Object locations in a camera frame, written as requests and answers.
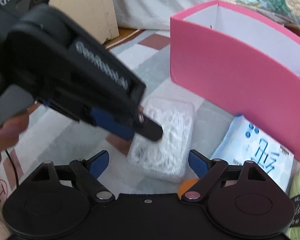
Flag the floral quilted bedspread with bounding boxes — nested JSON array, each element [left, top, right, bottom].
[[110, 0, 300, 34]]

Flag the beige board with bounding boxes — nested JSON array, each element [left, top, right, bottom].
[[49, 0, 120, 43]]

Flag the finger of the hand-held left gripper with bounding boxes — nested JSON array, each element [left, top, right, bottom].
[[134, 106, 165, 142], [90, 108, 136, 140]]

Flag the orange makeup sponge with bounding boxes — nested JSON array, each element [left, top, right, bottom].
[[178, 179, 199, 198]]

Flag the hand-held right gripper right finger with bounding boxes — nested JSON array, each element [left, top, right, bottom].
[[181, 149, 275, 204]]

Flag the black cable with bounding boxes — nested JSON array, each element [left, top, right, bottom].
[[4, 149, 19, 188]]

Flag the person's left hand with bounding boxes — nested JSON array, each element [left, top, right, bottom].
[[0, 110, 30, 168]]

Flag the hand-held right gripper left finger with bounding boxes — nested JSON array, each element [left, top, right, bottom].
[[27, 150, 115, 204]]

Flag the clear plastic floss pick box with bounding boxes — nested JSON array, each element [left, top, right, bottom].
[[127, 97, 195, 183]]

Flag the blue white wet wipes packet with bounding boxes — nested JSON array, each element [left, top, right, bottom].
[[210, 115, 295, 193]]

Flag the pink cardboard box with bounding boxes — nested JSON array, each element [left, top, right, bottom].
[[170, 0, 300, 164]]

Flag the striped rug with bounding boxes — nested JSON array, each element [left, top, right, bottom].
[[0, 29, 300, 200]]

